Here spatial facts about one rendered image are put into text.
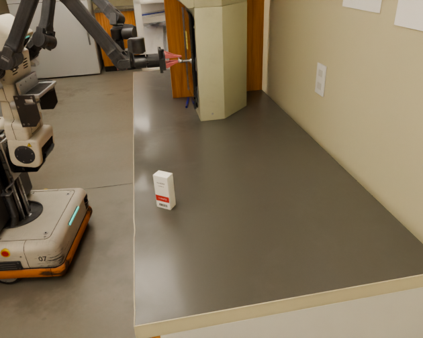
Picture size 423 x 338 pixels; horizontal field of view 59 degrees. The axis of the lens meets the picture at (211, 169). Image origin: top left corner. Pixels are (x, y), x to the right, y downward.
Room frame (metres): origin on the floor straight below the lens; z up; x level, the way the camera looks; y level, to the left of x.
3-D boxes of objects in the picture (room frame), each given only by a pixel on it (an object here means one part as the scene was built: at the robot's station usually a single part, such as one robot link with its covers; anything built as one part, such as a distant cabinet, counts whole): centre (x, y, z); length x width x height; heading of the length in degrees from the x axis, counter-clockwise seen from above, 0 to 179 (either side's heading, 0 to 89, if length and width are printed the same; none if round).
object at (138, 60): (1.64, 0.28, 1.21); 0.07 x 0.06 x 0.07; 99
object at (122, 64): (1.65, 0.32, 1.24); 0.12 x 0.09 x 0.11; 89
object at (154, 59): (1.65, 0.22, 1.20); 0.07 x 0.07 x 0.10; 9
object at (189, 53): (1.73, 0.08, 1.19); 0.30 x 0.01 x 0.40; 7
